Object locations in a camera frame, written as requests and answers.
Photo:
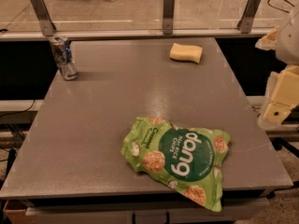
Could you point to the middle metal bracket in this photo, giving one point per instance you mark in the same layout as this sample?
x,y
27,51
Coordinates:
x,y
168,16

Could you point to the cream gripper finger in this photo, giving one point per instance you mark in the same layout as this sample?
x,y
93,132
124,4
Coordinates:
x,y
269,41
281,97

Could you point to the metal bracket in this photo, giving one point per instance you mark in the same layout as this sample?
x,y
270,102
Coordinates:
x,y
246,22
46,24
168,16

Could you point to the yellow sponge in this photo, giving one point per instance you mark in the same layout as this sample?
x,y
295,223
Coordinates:
x,y
189,53

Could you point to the left metal bracket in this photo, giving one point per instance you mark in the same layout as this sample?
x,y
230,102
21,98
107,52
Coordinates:
x,y
46,24

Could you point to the cardboard box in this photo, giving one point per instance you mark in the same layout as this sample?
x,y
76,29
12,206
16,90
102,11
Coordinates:
x,y
16,212

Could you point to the green dang chips bag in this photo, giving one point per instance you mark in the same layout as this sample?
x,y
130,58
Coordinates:
x,y
187,160

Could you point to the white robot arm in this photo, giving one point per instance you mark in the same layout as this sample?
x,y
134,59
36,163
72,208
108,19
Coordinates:
x,y
287,48

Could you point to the right metal bracket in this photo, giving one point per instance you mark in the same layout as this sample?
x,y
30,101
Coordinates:
x,y
246,22

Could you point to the silver blue redbull can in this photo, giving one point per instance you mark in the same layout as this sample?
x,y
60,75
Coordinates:
x,y
62,54

